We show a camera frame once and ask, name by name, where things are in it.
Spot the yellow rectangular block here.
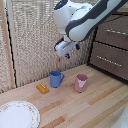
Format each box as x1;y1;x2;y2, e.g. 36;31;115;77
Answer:
35;83;50;95

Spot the silver bar drawer handle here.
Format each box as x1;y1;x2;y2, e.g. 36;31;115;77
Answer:
96;55;123;68
105;28;128;37

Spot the pink ceramic mug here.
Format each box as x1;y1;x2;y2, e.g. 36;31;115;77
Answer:
74;73;90;93

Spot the white floral-rimmed plate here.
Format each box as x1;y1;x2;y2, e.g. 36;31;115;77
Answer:
0;100;41;128

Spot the brown drawer front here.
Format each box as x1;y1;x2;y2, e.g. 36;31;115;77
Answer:
89;41;128;81
95;15;128;51

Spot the blue ceramic mug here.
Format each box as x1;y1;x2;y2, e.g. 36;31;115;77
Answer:
49;70;66;89

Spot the dark brown drawer cabinet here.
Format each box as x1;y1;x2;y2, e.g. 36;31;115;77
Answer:
86;12;128;83

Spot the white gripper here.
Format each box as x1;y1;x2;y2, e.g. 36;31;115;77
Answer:
54;37;81;60

